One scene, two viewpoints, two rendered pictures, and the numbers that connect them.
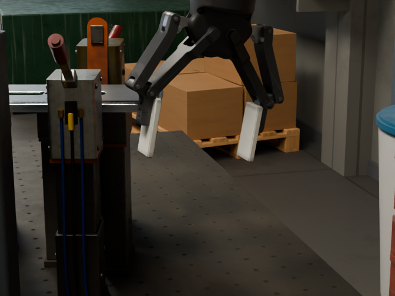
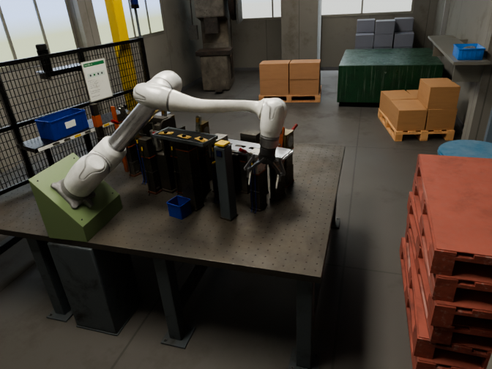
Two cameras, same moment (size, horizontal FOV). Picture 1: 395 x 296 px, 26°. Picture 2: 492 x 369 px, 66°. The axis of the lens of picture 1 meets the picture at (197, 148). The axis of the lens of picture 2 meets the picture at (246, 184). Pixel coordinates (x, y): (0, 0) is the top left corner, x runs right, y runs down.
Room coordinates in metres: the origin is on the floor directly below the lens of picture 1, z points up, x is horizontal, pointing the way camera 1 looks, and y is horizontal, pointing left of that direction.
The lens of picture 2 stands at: (-0.43, -0.85, 1.86)
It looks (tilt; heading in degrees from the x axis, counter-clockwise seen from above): 27 degrees down; 34
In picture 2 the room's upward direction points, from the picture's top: 4 degrees counter-clockwise
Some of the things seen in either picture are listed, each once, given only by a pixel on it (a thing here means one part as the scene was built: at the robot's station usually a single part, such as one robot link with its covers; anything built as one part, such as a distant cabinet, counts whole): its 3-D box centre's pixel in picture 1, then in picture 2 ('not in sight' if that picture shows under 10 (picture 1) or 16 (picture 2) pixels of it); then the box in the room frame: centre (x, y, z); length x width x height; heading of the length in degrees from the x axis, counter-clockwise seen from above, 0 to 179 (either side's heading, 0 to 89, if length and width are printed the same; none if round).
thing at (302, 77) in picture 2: not in sight; (291, 78); (6.03, 2.32, 0.34); 1.17 x 0.83 x 0.69; 106
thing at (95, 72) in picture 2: not in sight; (97, 80); (1.49, 1.79, 1.30); 0.23 x 0.02 x 0.31; 0
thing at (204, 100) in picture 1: (201, 83); (415, 103); (5.10, -0.03, 0.34); 1.19 x 0.91 x 0.68; 15
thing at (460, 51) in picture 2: not in sight; (467, 51); (4.25, -0.58, 1.16); 0.35 x 0.24 x 0.11; 15
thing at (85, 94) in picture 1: (77, 196); (256, 181); (1.21, 0.18, 0.88); 0.12 x 0.07 x 0.36; 0
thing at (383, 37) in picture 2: not in sight; (382, 47); (8.41, 1.29, 0.57); 1.15 x 0.77 x 1.14; 105
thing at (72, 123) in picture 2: not in sight; (63, 123); (1.05, 1.67, 1.10); 0.30 x 0.17 x 0.13; 5
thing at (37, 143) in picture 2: not in sight; (83, 127); (1.19, 1.67, 1.02); 0.90 x 0.22 x 0.03; 0
